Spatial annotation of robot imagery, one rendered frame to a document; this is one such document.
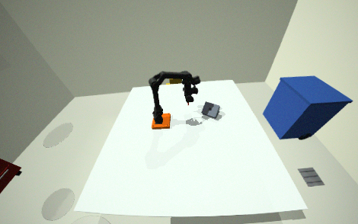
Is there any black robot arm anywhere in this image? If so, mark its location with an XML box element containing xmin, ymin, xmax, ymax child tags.
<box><xmin>149</xmin><ymin>71</ymin><xmax>201</xmax><ymax>124</ymax></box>

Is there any dark grey sloped panel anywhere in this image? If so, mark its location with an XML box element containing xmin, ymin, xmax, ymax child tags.
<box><xmin>201</xmin><ymin>101</ymin><xmax>220</xmax><ymax>119</ymax></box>

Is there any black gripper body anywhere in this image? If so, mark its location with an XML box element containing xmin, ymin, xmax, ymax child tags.
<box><xmin>183</xmin><ymin>87</ymin><xmax>194</xmax><ymax>103</ymax></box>

